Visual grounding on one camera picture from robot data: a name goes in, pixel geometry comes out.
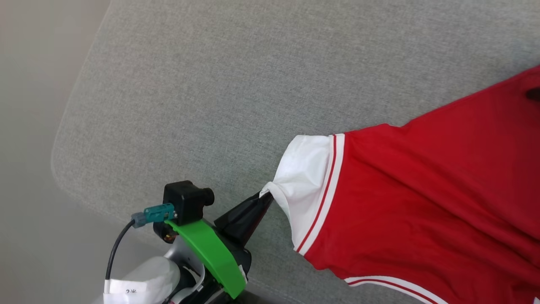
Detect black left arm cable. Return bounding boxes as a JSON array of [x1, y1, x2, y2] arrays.
[[105, 219, 137, 293]]

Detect white paper label tape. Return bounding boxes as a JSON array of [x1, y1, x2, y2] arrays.
[[103, 278, 149, 304]]

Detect teal cable connector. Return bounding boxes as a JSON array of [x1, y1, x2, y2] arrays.
[[131, 203, 176, 229]]

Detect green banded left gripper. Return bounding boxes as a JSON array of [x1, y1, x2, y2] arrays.
[[165, 193, 275, 300]]

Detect red white sleeved garment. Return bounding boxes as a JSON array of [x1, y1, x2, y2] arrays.
[[259, 65, 540, 304]]

